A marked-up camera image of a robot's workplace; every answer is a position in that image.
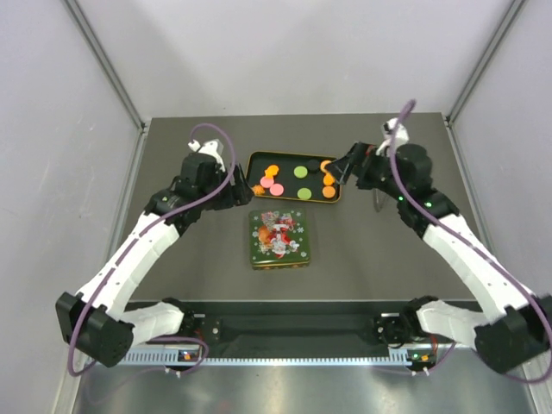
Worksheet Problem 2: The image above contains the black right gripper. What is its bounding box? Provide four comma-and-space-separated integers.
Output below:
325, 141, 408, 201

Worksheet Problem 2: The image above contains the gold square tin lid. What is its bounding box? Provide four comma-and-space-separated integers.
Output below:
248, 208, 311, 270

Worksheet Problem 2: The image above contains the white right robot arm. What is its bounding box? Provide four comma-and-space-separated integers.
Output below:
348, 118, 551, 374

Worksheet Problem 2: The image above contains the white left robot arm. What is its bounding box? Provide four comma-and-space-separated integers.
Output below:
55, 139, 253, 376

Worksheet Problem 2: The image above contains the orange bird cookie right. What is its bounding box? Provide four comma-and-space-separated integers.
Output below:
323, 173, 336, 186

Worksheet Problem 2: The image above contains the orange bird cookie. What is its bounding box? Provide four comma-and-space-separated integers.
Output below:
264, 165, 279, 179
323, 173, 336, 186

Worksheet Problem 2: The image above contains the orange round cookie top right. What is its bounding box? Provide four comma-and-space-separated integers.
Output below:
320, 160, 332, 173

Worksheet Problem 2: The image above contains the orange round cookie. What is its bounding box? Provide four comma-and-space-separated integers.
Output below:
320, 160, 332, 173
322, 185, 336, 199

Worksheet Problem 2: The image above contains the orange star cookie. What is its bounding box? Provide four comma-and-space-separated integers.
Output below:
252, 185, 265, 197

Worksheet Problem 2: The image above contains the orange round cookie bottom right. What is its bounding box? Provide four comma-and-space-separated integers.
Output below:
322, 185, 336, 199

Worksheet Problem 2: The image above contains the black round cookie on tray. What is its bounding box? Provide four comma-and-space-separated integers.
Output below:
306, 160, 320, 173

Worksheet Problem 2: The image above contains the pink round cookie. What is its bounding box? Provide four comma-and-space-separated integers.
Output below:
269, 183, 285, 197
260, 177, 274, 189

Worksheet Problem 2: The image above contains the green round cookie upper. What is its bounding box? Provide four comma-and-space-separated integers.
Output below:
293, 166, 309, 179

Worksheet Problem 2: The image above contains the green round cookie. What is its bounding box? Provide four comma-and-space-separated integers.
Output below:
293, 166, 309, 179
297, 187, 312, 200

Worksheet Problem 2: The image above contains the orange bird cookie left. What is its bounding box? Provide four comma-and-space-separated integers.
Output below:
264, 165, 279, 179

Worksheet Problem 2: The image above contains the green round cookie lower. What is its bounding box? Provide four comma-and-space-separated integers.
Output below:
297, 187, 312, 200

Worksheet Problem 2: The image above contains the black rectangular tray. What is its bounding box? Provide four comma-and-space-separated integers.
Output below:
246, 151, 341, 204

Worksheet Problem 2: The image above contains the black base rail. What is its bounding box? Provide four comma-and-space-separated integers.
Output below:
141, 300, 480, 359

